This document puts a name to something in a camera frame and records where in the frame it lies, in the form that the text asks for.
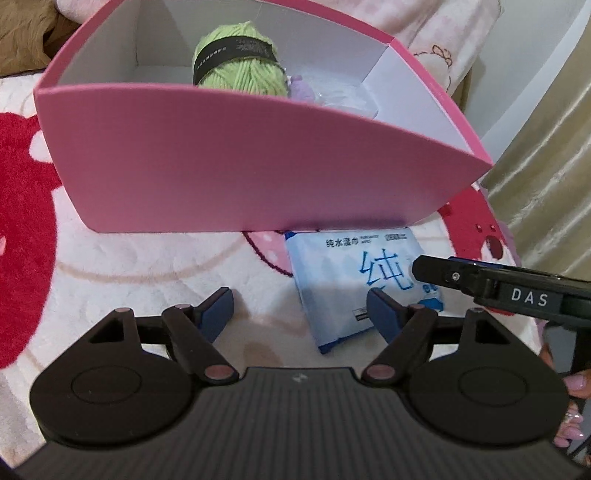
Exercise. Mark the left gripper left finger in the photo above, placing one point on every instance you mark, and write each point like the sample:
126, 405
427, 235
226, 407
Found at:
192, 331

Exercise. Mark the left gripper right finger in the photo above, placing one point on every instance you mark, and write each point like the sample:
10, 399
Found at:
406, 329

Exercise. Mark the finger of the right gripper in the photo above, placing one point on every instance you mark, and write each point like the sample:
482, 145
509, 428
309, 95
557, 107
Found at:
453, 273

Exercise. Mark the blue wet wipes pack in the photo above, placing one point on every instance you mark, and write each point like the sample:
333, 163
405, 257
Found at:
334, 271

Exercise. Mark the pink cardboard box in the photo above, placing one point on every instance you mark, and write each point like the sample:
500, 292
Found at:
140, 148

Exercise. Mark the clear plastic packet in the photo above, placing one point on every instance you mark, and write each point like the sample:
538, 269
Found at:
341, 94

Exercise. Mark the small purple plush toy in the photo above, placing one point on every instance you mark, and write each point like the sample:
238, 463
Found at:
299, 90

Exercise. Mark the green yarn ball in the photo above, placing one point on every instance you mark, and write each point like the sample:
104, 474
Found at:
238, 57

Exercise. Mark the person's right hand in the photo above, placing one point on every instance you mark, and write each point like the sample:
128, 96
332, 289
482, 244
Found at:
570, 430

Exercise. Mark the olive striped curtain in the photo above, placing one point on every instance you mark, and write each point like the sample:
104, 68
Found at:
540, 188

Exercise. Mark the red bear print blanket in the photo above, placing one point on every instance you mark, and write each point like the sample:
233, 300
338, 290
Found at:
58, 278

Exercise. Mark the brown pillow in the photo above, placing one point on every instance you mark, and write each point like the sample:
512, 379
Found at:
31, 34

